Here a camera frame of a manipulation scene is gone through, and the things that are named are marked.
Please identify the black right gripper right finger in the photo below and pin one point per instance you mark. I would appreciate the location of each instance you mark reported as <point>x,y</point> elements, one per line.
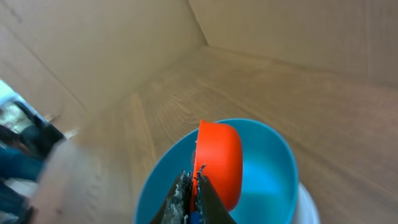
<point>209,209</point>

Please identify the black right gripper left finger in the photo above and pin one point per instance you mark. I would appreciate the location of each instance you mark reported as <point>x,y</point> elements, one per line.
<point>175,208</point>

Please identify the red measuring scoop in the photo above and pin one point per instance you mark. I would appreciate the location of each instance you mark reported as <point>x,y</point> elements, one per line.
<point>219,156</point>

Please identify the blue bowl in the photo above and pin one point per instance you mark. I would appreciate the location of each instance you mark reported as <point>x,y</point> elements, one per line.
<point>270,175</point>

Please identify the white kitchen scale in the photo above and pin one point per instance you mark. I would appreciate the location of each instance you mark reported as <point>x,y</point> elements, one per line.
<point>306,210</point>

